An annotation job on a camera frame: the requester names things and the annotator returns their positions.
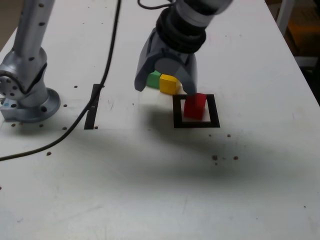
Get narrow dark grey gripper jaw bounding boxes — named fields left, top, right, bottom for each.
left=134, top=26, right=164, bottom=92

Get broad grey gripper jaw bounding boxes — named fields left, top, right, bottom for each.
left=153, top=49, right=199, bottom=97

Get green cube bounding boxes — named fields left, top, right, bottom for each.
left=146, top=70, right=162, bottom=90

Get yellow cube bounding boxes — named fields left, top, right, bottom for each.
left=159, top=74, right=183, bottom=96

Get red cube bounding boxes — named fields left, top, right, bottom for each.
left=183, top=92, right=207, bottom=121

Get black tape square outline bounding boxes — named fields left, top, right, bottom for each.
left=172, top=93, right=221, bottom=129

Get black tape strip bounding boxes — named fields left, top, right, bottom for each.
left=83, top=83, right=103, bottom=131

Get white shelf board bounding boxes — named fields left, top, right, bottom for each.
left=294, top=55, right=320, bottom=68

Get brown cardboard box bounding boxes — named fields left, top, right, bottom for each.
left=286, top=14, right=320, bottom=57

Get black cable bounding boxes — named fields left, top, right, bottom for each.
left=0, top=0, right=176, bottom=161

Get white metal frame bar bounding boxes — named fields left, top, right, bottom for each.
left=275, top=0, right=297, bottom=29

